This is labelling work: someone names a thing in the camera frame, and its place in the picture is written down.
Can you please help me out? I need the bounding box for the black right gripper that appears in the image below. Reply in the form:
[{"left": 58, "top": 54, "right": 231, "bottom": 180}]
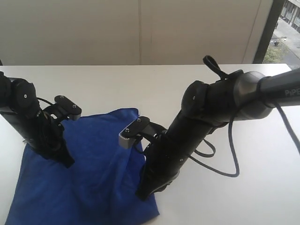
[{"left": 135, "top": 122, "right": 179, "bottom": 201}]

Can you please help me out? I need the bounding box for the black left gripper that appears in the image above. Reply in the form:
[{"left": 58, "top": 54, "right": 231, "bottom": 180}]
[{"left": 36, "top": 104, "right": 75, "bottom": 168}]

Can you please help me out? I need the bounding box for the blue microfiber towel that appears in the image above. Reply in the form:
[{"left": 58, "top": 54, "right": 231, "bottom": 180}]
[{"left": 5, "top": 108, "right": 159, "bottom": 225}]

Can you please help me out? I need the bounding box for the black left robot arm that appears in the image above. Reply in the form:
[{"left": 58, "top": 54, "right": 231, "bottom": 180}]
[{"left": 0, "top": 72, "right": 82, "bottom": 168}]

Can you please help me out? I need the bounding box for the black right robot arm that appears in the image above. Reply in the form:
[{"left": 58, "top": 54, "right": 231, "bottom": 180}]
[{"left": 136, "top": 69, "right": 300, "bottom": 200}]

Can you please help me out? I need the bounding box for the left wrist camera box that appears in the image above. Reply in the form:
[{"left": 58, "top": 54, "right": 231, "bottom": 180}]
[{"left": 54, "top": 95, "right": 82, "bottom": 121}]

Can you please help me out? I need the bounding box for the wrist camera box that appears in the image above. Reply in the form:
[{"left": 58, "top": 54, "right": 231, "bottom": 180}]
[
  {"left": 54, "top": 95, "right": 82, "bottom": 121},
  {"left": 118, "top": 116, "right": 150, "bottom": 149}
]

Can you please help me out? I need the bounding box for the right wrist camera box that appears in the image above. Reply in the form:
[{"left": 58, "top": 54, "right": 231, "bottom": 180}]
[{"left": 118, "top": 116, "right": 150, "bottom": 149}]

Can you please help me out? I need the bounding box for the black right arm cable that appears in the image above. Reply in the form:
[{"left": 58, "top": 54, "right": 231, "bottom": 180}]
[{"left": 133, "top": 55, "right": 300, "bottom": 179}]

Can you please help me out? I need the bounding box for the black window frame post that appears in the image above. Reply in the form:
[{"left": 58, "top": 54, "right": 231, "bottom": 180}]
[{"left": 253, "top": 0, "right": 285, "bottom": 64}]

